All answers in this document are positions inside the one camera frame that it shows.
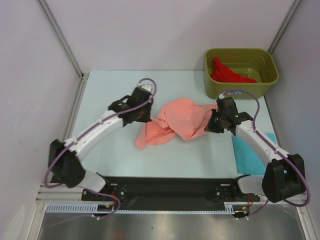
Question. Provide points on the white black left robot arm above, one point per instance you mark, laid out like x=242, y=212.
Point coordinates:
x=65, y=158

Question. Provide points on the left aluminium corner post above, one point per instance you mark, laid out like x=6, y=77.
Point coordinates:
x=45, y=8

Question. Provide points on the pink t shirt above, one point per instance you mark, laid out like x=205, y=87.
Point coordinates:
x=181, y=117

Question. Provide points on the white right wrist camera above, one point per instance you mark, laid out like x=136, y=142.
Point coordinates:
x=221, y=96

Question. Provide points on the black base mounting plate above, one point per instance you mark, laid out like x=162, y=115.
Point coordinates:
x=176, y=194

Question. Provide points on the white slotted cable duct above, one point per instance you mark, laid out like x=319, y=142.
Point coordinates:
x=95, y=208

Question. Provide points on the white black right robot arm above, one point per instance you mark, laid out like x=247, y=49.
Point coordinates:
x=284, y=175

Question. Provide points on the right aluminium corner post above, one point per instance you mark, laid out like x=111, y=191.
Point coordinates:
x=284, y=25

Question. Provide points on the aluminium corner post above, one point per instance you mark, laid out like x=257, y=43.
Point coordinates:
x=284, y=25
x=45, y=8

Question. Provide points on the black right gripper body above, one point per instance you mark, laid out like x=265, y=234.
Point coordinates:
x=215, y=123

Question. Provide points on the folded blue t shirt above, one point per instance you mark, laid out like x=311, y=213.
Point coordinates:
x=247, y=161

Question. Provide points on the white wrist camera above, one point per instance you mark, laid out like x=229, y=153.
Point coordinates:
x=146, y=87
x=221, y=96

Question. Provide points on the olive green plastic bin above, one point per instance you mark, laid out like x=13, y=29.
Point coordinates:
x=254, y=63

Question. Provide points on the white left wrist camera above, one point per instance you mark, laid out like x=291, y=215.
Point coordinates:
x=146, y=87

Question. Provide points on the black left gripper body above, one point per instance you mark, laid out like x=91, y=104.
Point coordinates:
x=145, y=113

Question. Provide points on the red t shirt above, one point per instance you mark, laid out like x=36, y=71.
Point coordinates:
x=223, y=74

